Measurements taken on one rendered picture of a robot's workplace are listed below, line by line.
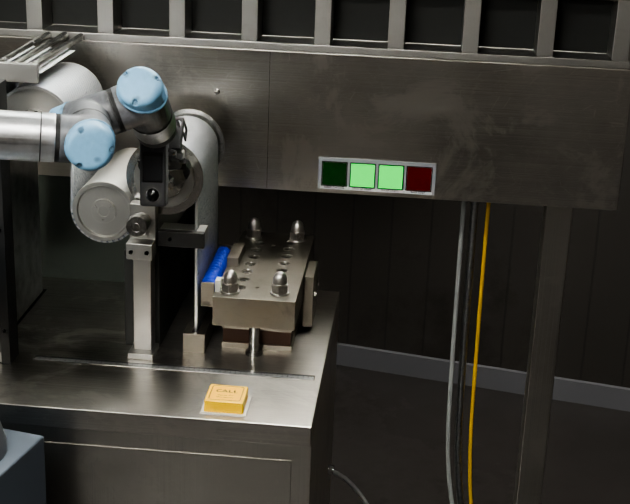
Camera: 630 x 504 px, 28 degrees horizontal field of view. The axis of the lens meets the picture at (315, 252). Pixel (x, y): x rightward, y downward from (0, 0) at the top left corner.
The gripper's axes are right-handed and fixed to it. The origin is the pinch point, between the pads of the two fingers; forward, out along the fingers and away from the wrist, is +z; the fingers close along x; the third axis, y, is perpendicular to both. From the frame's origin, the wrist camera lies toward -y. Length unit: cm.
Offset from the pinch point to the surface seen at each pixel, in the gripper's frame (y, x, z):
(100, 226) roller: -5.5, 14.7, 10.1
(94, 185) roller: 0.6, 15.5, 4.3
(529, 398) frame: -15, -76, 81
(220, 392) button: -37.3, -12.8, 6.0
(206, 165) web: 8.9, -4.2, 10.5
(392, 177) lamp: 18, -40, 32
